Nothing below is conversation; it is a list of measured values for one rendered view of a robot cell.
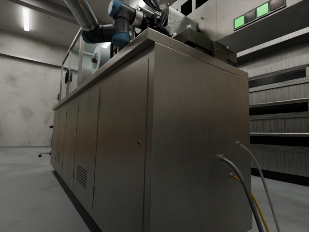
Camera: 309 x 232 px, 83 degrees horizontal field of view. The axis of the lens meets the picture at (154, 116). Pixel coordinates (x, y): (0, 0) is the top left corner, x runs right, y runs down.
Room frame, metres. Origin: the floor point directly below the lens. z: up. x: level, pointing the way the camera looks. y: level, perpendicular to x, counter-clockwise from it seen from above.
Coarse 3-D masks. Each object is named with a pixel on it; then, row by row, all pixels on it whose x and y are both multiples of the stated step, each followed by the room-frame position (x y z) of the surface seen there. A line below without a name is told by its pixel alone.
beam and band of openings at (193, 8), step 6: (180, 0) 1.31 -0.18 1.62; (186, 0) 1.26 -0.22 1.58; (192, 0) 1.21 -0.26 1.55; (198, 0) 1.21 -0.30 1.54; (204, 0) 1.21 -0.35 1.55; (210, 0) 1.08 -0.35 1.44; (174, 6) 1.37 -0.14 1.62; (180, 6) 1.31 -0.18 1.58; (186, 6) 1.31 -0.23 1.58; (192, 6) 1.21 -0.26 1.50; (198, 6) 1.21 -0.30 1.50; (180, 12) 1.31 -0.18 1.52; (186, 12) 1.35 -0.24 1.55; (192, 12) 1.21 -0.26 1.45
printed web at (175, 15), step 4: (172, 8) 0.96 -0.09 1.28; (172, 12) 0.94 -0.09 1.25; (176, 12) 0.96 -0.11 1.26; (168, 16) 0.93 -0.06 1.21; (172, 16) 0.94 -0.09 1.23; (176, 16) 0.96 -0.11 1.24; (180, 16) 0.98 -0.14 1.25; (184, 16) 1.01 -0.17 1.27; (176, 20) 0.96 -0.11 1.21; (180, 20) 0.98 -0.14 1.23; (184, 20) 1.00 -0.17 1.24; (188, 20) 1.02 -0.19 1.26; (192, 20) 1.05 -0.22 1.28; (184, 24) 1.00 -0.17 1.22; (188, 24) 1.02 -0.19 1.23; (192, 24) 1.04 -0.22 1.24; (192, 28) 1.04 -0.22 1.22; (136, 36) 1.24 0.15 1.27
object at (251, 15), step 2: (254, 10) 0.85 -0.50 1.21; (250, 12) 0.87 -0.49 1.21; (252, 12) 0.86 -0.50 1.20; (254, 12) 0.85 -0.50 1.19; (246, 14) 0.88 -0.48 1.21; (248, 14) 0.88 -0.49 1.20; (250, 14) 0.87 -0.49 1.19; (252, 14) 0.86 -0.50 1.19; (254, 14) 0.85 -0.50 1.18; (246, 16) 0.88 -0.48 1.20; (248, 16) 0.88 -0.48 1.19; (250, 16) 0.87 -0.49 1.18; (252, 16) 0.86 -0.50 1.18; (254, 16) 0.85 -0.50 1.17; (246, 18) 0.88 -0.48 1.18; (248, 18) 0.88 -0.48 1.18; (250, 18) 0.87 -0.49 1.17; (252, 18) 0.86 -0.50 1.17; (254, 18) 0.85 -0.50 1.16; (246, 20) 0.88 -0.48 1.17; (248, 20) 0.88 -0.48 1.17; (250, 20) 0.87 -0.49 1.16; (246, 22) 0.88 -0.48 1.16
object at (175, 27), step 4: (168, 20) 0.93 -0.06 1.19; (172, 20) 0.94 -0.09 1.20; (168, 24) 0.93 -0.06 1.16; (172, 24) 0.94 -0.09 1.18; (176, 24) 0.96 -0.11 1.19; (180, 24) 0.98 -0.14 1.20; (172, 28) 0.94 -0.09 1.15; (176, 28) 0.96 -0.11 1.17; (180, 28) 0.98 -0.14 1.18; (184, 28) 1.00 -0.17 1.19; (172, 32) 0.95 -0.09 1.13; (176, 32) 0.96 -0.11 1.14; (180, 32) 0.98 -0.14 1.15
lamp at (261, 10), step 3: (267, 3) 0.80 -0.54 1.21; (261, 6) 0.82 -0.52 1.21; (264, 6) 0.81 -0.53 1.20; (267, 6) 0.80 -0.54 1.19; (258, 9) 0.83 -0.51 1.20; (261, 9) 0.82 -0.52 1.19; (264, 9) 0.81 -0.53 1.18; (267, 9) 0.80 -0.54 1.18; (258, 12) 0.83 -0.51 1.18; (261, 12) 0.82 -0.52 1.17; (264, 12) 0.81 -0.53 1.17; (258, 15) 0.84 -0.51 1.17; (261, 15) 0.83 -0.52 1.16
